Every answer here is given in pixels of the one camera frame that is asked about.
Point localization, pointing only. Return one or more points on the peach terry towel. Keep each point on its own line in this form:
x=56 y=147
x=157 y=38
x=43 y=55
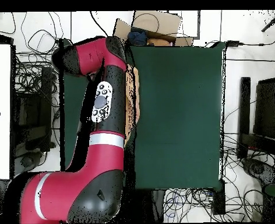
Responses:
x=131 y=93

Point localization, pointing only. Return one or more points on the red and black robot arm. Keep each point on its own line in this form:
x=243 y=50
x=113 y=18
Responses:
x=100 y=151

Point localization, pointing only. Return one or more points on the orange cloth item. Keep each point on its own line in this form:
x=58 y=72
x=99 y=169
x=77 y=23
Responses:
x=158 y=42

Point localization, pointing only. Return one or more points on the dark green table cloth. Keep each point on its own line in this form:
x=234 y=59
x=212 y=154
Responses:
x=174 y=116

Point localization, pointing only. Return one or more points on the dark blue garment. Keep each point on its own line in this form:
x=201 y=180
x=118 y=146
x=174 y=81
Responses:
x=137 y=37

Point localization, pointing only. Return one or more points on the black computer tower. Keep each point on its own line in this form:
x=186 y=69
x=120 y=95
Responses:
x=35 y=116

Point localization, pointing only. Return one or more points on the cardboard box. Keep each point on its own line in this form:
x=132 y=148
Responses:
x=165 y=23

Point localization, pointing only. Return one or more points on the black upright bar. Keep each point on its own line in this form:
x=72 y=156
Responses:
x=244 y=112

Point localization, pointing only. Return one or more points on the black power strip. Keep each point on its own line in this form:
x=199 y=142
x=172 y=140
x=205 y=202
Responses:
x=219 y=198

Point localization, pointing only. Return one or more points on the black power adapter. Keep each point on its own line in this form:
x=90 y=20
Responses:
x=233 y=43

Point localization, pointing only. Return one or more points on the black monitor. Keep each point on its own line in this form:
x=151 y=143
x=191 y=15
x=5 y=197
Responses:
x=266 y=109

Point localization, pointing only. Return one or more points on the black rod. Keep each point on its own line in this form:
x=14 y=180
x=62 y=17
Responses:
x=273 y=21

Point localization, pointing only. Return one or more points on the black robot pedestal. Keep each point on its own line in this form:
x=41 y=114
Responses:
x=144 y=205

